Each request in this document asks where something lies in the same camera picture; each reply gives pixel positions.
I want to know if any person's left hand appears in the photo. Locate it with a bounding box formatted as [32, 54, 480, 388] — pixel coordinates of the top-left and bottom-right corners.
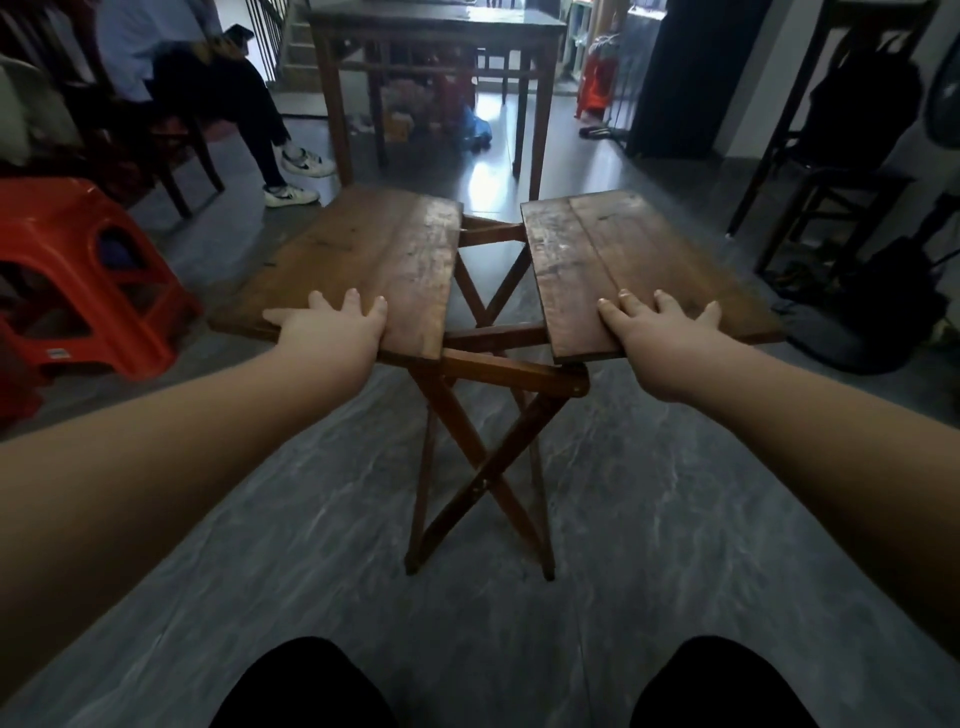
[262, 288, 391, 391]

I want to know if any person's right hand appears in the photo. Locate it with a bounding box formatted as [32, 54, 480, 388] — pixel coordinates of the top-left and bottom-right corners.
[597, 288, 732, 406]

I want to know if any brown wooden folding table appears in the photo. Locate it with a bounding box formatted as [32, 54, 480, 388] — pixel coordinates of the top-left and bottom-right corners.
[208, 186, 785, 582]

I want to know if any person's left forearm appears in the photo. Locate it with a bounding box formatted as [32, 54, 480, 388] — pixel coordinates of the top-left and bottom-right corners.
[0, 341, 361, 687]

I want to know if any person's right forearm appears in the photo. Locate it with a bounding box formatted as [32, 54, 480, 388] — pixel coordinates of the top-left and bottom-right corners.
[660, 337, 960, 661]

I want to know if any black floor bag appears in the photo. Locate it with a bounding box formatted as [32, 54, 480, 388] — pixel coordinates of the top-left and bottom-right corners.
[772, 235, 951, 376]

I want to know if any tall dark wooden chair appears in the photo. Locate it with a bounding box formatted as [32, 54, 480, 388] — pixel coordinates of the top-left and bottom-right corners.
[725, 0, 940, 280]

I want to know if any colourful pile of bags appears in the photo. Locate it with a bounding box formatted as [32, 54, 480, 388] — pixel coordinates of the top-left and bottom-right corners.
[378, 77, 453, 144]

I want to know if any blue plastic bag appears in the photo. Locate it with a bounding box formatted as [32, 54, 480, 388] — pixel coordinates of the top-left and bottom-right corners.
[457, 105, 495, 151]

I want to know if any small red plastic stool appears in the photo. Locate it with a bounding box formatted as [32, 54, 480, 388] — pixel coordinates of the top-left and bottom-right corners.
[575, 51, 621, 121]

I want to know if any black backpack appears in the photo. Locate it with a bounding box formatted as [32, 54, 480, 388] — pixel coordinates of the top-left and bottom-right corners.
[798, 37, 925, 171]

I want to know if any black stair railing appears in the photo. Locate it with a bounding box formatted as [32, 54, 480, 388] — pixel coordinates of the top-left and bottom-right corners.
[243, 0, 291, 81]

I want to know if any tall brown wooden table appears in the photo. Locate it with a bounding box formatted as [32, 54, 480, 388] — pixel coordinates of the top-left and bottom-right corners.
[306, 0, 569, 202]

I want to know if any person's left leg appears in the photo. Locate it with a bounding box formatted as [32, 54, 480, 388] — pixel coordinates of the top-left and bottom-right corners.
[210, 636, 400, 728]

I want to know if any person's leg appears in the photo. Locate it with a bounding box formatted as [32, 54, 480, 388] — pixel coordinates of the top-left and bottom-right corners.
[630, 635, 820, 728]
[210, 636, 400, 728]

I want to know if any person's right leg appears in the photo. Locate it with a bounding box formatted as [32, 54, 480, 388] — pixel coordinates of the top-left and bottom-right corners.
[630, 635, 820, 728]

